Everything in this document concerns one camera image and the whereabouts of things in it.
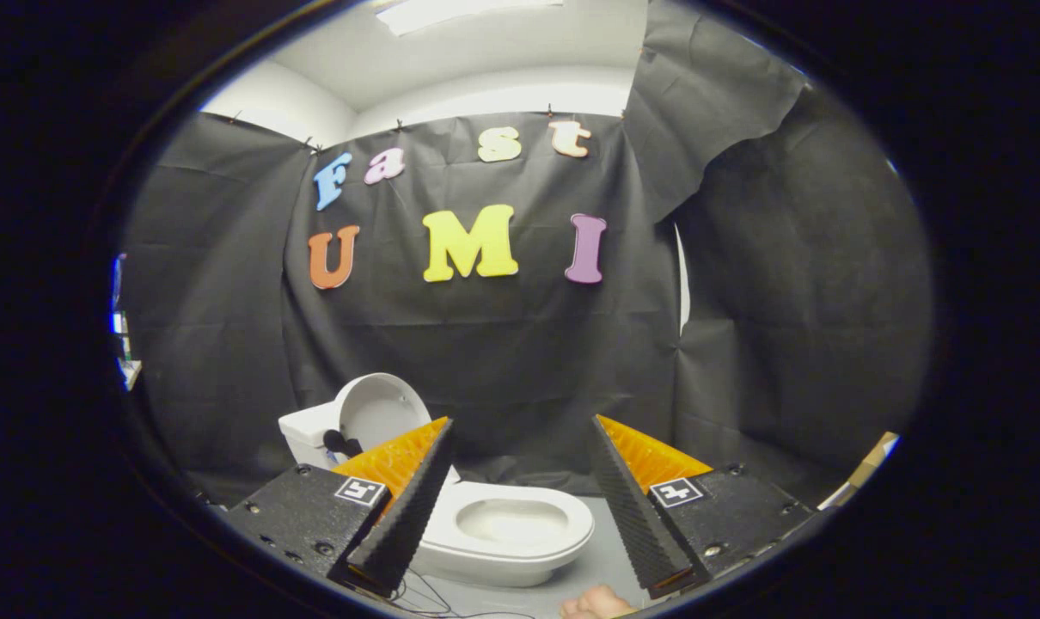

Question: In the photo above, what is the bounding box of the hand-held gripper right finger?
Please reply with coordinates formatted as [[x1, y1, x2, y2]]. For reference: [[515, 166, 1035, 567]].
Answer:
[[587, 414, 817, 601]]

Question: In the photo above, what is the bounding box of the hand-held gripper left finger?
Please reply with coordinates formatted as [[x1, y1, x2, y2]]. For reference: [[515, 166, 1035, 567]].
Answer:
[[225, 417, 455, 598]]

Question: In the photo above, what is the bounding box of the white toilet lid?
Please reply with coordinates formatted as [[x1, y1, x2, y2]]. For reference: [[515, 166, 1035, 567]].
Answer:
[[333, 372, 435, 457]]

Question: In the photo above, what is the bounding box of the white toilet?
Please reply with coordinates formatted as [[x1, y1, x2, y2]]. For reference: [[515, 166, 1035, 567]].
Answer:
[[278, 397, 596, 589]]

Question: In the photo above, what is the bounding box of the black backdrop cloth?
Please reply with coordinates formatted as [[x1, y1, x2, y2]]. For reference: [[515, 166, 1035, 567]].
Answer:
[[120, 0, 933, 508]]

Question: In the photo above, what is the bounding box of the cardboard box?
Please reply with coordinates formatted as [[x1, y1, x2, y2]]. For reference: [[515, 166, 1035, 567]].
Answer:
[[817, 432, 901, 511]]

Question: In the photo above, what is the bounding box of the ceiling light panel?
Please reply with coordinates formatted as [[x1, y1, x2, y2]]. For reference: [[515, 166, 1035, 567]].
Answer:
[[374, 0, 566, 37]]

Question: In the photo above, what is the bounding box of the thin black cable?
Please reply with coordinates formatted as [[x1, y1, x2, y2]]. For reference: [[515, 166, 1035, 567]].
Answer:
[[391, 572, 538, 619]]

